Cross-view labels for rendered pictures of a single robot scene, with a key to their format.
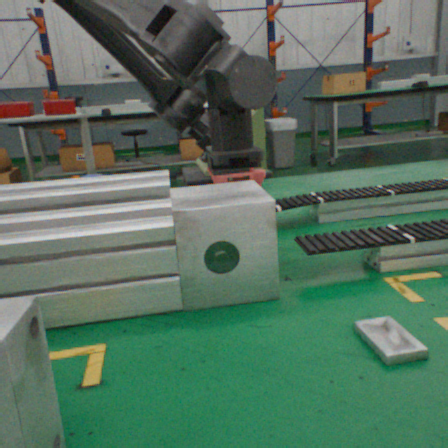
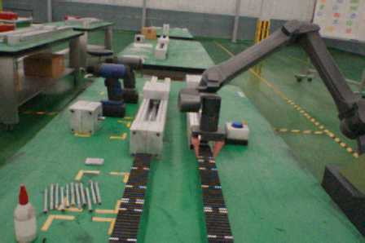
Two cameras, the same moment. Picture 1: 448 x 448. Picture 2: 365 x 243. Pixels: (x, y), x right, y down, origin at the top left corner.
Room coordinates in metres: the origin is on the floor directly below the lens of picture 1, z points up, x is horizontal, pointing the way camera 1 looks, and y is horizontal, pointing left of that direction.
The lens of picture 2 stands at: (0.63, -1.00, 1.23)
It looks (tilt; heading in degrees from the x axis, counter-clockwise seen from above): 18 degrees down; 94
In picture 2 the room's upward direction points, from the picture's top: 5 degrees clockwise
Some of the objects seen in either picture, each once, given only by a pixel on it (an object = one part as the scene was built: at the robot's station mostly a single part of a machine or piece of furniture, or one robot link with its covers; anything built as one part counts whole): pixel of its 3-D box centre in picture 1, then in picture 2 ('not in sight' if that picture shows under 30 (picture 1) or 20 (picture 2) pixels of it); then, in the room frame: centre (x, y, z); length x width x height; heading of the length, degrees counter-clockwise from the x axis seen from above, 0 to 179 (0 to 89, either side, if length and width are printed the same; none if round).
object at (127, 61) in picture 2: not in sight; (120, 78); (0.19, 0.59, 0.89); 0.20 x 0.08 x 0.22; 9
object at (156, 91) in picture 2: not in sight; (156, 93); (0.39, 0.45, 0.87); 0.16 x 0.11 x 0.07; 97
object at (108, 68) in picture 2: not in sight; (104, 89); (0.19, 0.35, 0.89); 0.20 x 0.08 x 0.22; 8
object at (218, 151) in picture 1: (231, 134); (208, 123); (0.64, -0.01, 0.91); 0.10 x 0.07 x 0.07; 7
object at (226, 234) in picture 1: (220, 236); (150, 139); (0.45, 0.01, 0.83); 0.12 x 0.09 x 0.10; 7
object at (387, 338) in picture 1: (388, 339); (94, 161); (0.31, -0.11, 0.78); 0.05 x 0.03 x 0.01; 10
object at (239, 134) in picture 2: not in sight; (234, 133); (0.73, 0.21, 0.81); 0.10 x 0.08 x 0.06; 7
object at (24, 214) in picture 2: not in sight; (24, 212); (0.30, -0.47, 0.84); 0.04 x 0.04 x 0.12
